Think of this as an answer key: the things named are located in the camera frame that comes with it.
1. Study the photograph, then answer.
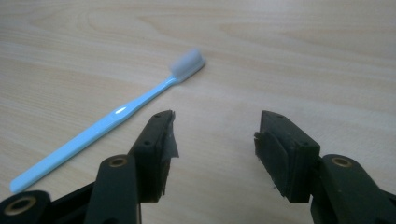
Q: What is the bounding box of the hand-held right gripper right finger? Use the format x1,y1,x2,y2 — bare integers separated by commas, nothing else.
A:
253,110,396,224

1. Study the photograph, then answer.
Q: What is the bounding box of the light blue toothbrush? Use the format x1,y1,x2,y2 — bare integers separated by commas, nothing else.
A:
8,47,206,194

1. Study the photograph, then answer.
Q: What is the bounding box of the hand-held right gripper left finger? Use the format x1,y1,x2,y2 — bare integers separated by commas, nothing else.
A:
83,109,180,224

